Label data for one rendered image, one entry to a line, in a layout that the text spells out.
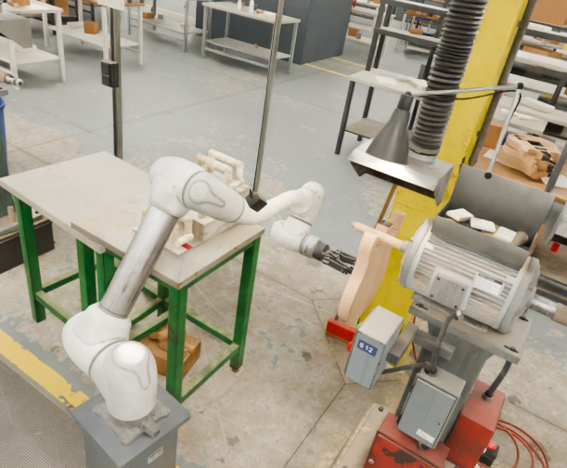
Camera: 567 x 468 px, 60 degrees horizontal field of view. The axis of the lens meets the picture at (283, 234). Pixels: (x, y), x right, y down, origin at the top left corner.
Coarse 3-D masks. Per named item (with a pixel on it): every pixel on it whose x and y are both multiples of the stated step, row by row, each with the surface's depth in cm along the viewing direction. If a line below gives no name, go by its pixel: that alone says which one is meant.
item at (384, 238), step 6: (354, 228) 176; (360, 228) 175; (366, 228) 174; (372, 228) 174; (378, 234) 172; (384, 234) 172; (384, 240) 171; (390, 240) 170; (396, 240) 169; (402, 240) 169; (396, 246) 169
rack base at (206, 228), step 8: (192, 216) 210; (208, 216) 212; (176, 224) 216; (184, 224) 213; (192, 224) 210; (200, 224) 207; (208, 224) 208; (216, 224) 214; (224, 224) 219; (192, 232) 212; (200, 232) 209; (208, 232) 211; (216, 232) 216
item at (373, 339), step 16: (368, 320) 153; (384, 320) 155; (400, 320) 156; (368, 336) 148; (384, 336) 148; (352, 352) 154; (368, 352) 150; (384, 352) 149; (352, 368) 156; (368, 368) 152; (384, 368) 164; (400, 368) 165; (416, 368) 163; (368, 384) 155
